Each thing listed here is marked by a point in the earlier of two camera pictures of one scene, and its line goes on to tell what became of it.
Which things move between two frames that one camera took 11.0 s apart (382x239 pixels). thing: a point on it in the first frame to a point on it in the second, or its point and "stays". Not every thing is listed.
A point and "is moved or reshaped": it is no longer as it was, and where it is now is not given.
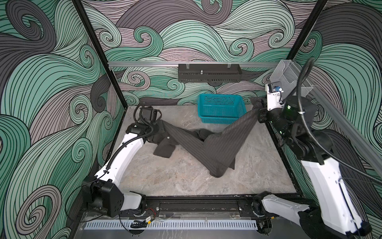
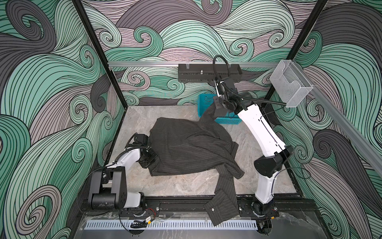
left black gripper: x=158 y=123 to x=152 y=154
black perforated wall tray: x=210 y=72 stays
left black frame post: x=82 y=12 stays
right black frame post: x=306 y=29 stays
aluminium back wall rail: x=193 y=64 stays
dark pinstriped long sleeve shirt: x=217 y=150 is moved or reshaped
